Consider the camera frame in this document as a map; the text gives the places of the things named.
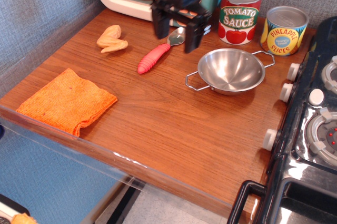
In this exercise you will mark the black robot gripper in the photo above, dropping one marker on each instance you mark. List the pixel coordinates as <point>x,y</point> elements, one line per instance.
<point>165,10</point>

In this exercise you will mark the stainless steel bowl with handles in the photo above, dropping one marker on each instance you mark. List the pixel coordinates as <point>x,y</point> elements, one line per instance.
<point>231,71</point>

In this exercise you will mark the white stove knob top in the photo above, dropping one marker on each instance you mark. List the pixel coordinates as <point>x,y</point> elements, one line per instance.
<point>293,71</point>

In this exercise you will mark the white stove knob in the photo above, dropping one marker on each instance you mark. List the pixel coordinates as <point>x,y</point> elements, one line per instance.
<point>293,71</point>
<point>269,139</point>
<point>286,92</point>

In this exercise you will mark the orange knitted cloth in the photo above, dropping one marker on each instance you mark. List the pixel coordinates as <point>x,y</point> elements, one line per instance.
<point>68,103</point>

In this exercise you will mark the tomato sauce can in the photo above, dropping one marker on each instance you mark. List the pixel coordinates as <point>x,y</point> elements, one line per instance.
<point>237,21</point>

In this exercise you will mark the plastic toy chicken wing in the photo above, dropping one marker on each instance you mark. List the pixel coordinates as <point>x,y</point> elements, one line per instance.
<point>110,40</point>

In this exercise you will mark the pineapple slices can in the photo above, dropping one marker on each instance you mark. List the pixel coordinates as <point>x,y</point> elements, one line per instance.
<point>283,30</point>

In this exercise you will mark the white stove knob middle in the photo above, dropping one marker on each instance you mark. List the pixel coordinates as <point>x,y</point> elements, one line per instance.
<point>286,92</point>

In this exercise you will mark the white stove knob bottom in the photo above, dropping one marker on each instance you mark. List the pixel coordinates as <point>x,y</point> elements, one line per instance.
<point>269,139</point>

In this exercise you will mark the clear acrylic table guard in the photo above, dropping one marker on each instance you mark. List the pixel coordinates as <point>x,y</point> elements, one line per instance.
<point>54,177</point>

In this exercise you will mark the black toy stove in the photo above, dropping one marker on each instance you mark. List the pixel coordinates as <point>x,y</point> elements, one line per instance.
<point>301,175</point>

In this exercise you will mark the orange object bottom left corner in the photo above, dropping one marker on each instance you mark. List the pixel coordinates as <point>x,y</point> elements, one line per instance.
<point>23,218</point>

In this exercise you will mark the toy spoon with pink handle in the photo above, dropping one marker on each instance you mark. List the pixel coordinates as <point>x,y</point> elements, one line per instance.
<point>177,37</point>

